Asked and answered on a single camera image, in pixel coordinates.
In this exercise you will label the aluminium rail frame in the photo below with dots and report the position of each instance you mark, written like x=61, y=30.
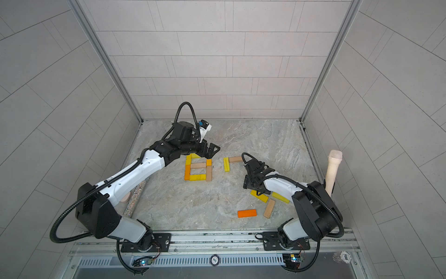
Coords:
x=209, y=242

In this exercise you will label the circuit board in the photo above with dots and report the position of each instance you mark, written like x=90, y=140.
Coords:
x=292, y=261
x=143, y=261

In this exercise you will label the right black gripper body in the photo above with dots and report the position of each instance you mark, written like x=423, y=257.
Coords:
x=251, y=183

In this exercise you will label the left circuit board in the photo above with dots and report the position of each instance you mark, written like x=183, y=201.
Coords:
x=143, y=261

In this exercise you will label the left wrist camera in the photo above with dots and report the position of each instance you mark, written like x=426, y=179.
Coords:
x=204, y=128

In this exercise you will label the glitter silver microphone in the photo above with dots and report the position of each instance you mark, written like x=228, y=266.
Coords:
x=134, y=198

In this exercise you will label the right circuit board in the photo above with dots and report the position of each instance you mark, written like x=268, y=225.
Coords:
x=292, y=261

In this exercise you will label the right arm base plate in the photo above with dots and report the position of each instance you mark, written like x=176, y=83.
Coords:
x=272, y=241

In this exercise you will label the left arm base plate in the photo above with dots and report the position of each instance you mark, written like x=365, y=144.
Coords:
x=156, y=242

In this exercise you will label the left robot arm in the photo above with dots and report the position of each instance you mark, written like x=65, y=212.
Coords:
x=95, y=207

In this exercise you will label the pink round pad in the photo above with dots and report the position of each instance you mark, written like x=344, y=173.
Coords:
x=126, y=197

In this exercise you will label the tan block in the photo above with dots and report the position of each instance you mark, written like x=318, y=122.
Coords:
x=209, y=173
x=201, y=165
x=235, y=159
x=269, y=209

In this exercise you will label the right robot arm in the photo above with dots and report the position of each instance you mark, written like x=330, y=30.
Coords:
x=318, y=216

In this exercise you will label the beige microphone on stand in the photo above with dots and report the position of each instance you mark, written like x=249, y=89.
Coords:
x=334, y=160

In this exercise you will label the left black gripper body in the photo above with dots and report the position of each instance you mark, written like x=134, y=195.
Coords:
x=200, y=149

